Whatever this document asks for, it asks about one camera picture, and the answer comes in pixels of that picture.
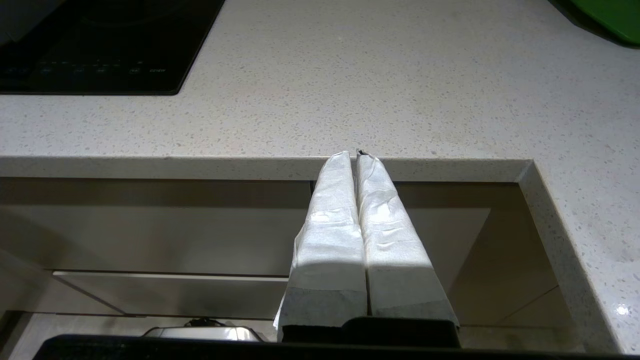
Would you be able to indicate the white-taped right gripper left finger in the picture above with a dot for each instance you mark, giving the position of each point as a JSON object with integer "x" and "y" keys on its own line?
{"x": 330, "y": 240}

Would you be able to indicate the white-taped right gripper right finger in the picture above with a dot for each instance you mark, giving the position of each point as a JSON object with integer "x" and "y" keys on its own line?
{"x": 395, "y": 250}

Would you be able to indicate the black induction cooktop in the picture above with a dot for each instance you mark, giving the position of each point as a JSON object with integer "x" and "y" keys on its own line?
{"x": 100, "y": 45}

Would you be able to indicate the green plastic tray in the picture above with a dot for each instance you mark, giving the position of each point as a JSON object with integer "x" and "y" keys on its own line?
{"x": 610, "y": 15}

